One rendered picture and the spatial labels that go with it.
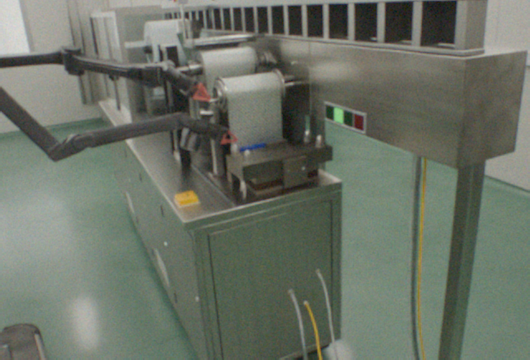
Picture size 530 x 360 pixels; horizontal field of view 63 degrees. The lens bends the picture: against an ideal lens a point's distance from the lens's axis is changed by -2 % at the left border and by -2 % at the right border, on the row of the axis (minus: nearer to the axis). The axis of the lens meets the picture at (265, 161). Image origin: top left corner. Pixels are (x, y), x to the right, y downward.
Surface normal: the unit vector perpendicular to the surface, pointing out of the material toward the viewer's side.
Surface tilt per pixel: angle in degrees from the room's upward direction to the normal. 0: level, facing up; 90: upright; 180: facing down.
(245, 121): 90
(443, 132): 90
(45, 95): 90
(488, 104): 90
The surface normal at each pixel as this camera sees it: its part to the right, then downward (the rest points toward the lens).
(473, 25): 0.44, 0.28
